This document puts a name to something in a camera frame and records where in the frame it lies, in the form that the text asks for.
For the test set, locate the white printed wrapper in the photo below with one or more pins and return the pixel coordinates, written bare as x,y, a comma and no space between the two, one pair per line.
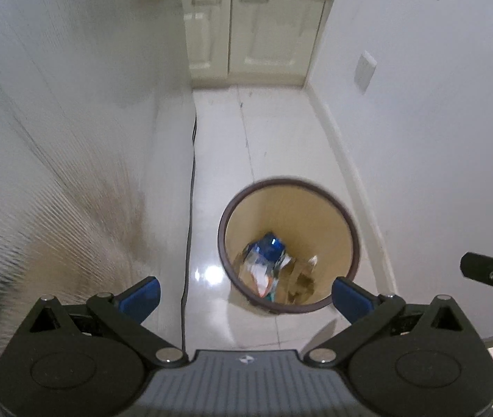
257,276

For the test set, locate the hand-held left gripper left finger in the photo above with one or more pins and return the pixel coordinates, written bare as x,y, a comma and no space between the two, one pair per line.
140,297

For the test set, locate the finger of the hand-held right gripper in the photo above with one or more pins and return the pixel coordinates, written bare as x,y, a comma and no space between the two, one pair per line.
483,267

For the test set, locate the white wall switch plate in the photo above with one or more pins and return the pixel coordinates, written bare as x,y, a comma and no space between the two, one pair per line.
364,71

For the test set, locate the brown round trash bin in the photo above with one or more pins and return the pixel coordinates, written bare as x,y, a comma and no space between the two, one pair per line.
298,217

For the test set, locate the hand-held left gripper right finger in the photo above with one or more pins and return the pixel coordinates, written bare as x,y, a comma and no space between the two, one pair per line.
351,297

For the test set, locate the blue shiny wrapper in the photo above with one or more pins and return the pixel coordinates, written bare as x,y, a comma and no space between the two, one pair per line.
270,247

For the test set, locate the cream floor cabinet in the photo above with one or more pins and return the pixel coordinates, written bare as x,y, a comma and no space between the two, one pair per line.
268,30

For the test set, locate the brown paper scrap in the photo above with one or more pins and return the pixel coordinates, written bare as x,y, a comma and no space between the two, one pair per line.
301,282

